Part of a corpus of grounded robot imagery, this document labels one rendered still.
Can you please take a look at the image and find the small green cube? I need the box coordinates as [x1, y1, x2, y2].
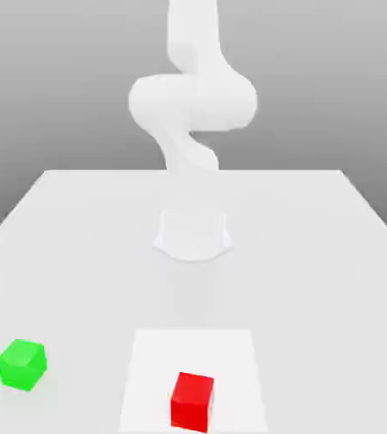
[0, 338, 48, 392]

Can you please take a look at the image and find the small red cube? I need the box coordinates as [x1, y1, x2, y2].
[169, 371, 215, 434]

